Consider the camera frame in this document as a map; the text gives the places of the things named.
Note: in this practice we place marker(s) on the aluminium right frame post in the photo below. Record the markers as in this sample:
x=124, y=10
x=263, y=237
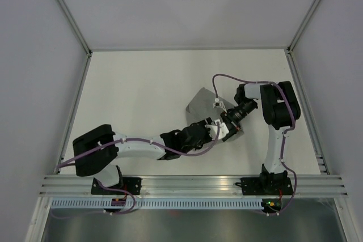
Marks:
x=303, y=25

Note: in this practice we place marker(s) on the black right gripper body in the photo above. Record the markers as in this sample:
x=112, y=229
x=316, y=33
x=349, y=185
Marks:
x=233, y=118

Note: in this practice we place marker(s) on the aluminium left frame post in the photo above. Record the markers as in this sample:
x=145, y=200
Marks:
x=73, y=25

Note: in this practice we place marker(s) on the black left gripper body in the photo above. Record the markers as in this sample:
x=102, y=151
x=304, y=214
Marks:
x=206, y=139

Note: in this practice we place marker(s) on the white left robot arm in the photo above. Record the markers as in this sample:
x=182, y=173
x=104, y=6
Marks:
x=96, y=150

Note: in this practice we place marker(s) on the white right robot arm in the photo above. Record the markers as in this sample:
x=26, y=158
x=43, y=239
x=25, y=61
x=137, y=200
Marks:
x=281, y=110

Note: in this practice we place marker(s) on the aluminium frame post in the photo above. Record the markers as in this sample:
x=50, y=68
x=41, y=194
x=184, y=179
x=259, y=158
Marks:
x=303, y=25
x=73, y=25

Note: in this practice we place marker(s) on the white slotted cable duct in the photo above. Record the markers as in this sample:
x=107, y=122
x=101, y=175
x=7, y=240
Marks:
x=158, y=203

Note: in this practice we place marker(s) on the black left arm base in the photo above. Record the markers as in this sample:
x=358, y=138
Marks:
x=131, y=184

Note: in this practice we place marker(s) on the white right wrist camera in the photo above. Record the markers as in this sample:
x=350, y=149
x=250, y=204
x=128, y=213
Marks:
x=219, y=104

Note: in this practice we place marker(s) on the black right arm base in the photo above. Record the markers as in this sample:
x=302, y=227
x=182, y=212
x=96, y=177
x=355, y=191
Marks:
x=265, y=186

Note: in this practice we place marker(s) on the aluminium front rail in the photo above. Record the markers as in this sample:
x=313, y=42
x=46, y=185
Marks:
x=224, y=186

